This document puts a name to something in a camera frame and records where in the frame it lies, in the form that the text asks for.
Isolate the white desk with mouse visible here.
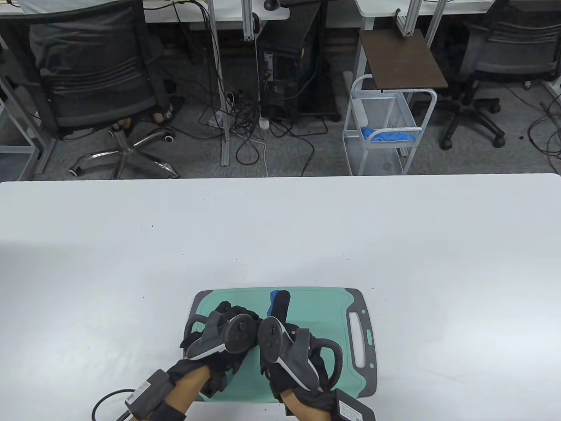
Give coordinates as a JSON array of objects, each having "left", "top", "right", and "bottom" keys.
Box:
[{"left": 142, "top": 0, "right": 291, "bottom": 31}]

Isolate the tangle of black cables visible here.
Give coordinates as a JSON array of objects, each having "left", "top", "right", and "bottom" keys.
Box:
[{"left": 193, "top": 75, "right": 329, "bottom": 176}]

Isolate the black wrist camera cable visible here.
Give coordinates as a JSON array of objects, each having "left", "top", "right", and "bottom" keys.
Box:
[{"left": 91, "top": 388, "right": 136, "bottom": 421}]

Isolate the black mesh chair chrome base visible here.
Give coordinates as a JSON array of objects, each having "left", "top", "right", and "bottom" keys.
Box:
[{"left": 24, "top": 0, "right": 180, "bottom": 179}]

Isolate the white metal frame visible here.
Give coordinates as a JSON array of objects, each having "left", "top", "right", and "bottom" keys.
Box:
[{"left": 0, "top": 75, "right": 57, "bottom": 180}]

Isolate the brown wooden board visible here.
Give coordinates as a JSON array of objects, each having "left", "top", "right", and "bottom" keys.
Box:
[{"left": 359, "top": 29, "right": 448, "bottom": 93}]

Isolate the black computer tower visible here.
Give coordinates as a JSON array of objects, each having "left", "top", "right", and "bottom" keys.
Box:
[{"left": 258, "top": 4, "right": 340, "bottom": 123}]

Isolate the person's right hand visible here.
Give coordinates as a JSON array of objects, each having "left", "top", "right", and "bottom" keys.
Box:
[{"left": 259, "top": 290, "right": 338, "bottom": 415}]

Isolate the black floor cable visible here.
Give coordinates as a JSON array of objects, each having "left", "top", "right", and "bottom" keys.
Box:
[{"left": 527, "top": 103, "right": 561, "bottom": 176}]

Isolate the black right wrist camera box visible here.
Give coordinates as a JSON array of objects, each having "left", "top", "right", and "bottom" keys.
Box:
[{"left": 335, "top": 388, "right": 376, "bottom": 421}]

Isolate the blue cloth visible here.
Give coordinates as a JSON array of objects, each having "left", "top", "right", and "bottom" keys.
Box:
[{"left": 360, "top": 126, "right": 416, "bottom": 143}]

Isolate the green cutting board grey rim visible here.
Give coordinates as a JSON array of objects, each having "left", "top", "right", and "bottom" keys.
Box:
[{"left": 188, "top": 287, "right": 378, "bottom": 402}]

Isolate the tall aluminium profile upright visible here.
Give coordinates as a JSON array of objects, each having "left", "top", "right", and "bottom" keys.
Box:
[{"left": 206, "top": 0, "right": 231, "bottom": 166}]

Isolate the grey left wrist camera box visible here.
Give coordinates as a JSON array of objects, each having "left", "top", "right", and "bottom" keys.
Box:
[{"left": 125, "top": 369, "right": 176, "bottom": 419}]

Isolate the white wire cart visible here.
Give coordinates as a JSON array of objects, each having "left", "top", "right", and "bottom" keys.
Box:
[{"left": 342, "top": 74, "right": 437, "bottom": 176}]

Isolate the person's right forearm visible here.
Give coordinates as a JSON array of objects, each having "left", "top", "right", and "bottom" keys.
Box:
[{"left": 283, "top": 392, "right": 340, "bottom": 421}]

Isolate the person's left hand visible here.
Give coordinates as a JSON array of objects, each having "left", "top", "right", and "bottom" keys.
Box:
[{"left": 167, "top": 301, "right": 263, "bottom": 397}]

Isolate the aluminium profile post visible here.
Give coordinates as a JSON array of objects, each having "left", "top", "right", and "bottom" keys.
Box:
[
  {"left": 423, "top": 0, "right": 447, "bottom": 49},
  {"left": 242, "top": 0, "right": 261, "bottom": 42},
  {"left": 397, "top": 0, "right": 423, "bottom": 36}
]

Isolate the person's left forearm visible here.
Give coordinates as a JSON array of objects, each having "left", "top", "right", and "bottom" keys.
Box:
[{"left": 145, "top": 365, "right": 210, "bottom": 421}]

